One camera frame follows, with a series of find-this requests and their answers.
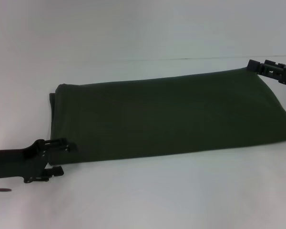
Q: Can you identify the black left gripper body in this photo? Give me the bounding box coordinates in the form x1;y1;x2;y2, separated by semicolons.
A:
0;140;51;184

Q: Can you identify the dark green t-shirt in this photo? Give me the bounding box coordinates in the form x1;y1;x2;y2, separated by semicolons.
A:
49;66;286;167

